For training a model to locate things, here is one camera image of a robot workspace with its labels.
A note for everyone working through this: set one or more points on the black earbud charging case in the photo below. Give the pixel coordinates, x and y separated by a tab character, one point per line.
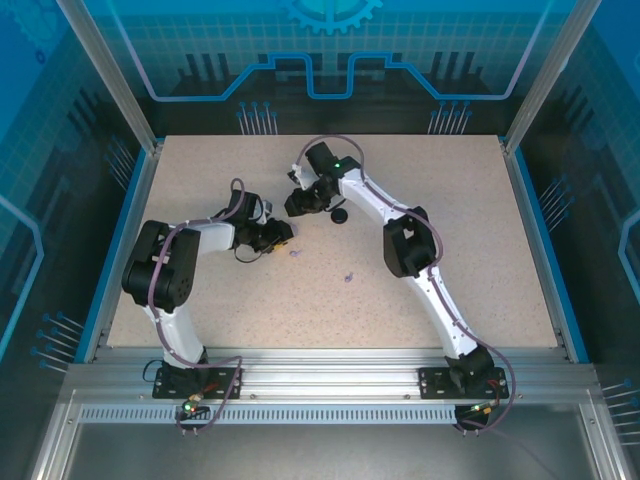
340	216

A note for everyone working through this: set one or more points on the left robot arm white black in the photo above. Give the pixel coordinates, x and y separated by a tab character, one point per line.
165	280

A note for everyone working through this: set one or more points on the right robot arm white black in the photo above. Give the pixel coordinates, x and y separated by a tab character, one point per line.
450	320

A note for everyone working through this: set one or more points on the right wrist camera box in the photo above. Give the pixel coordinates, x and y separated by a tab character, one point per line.
300	175

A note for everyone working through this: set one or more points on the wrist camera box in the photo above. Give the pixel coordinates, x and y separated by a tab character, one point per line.
300	175
262	210

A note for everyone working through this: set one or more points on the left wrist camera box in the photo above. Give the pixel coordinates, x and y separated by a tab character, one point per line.
262	210

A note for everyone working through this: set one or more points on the aluminium table side rail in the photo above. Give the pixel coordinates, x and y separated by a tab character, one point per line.
530	225
125	220

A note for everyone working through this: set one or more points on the aluminium mounting rail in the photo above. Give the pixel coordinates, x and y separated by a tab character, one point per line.
325	375

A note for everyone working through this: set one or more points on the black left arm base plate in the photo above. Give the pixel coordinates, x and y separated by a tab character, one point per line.
225	387

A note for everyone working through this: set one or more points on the aluminium frame post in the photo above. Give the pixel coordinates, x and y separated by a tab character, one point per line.
115	85
545	85

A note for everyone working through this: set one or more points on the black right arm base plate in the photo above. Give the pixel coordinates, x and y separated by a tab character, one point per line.
435	382

